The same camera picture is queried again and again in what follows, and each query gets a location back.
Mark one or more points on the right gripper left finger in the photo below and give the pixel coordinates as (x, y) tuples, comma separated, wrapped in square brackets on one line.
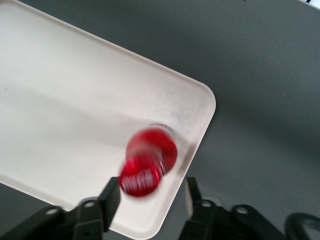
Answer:
[(110, 200)]

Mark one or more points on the red coke bottle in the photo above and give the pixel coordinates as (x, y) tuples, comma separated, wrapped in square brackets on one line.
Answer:
[(140, 180)]

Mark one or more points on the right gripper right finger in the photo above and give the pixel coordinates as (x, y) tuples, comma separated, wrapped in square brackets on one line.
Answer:
[(200, 220)]

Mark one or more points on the beige plastic tray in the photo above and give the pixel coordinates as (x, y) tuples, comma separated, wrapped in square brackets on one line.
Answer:
[(75, 100)]

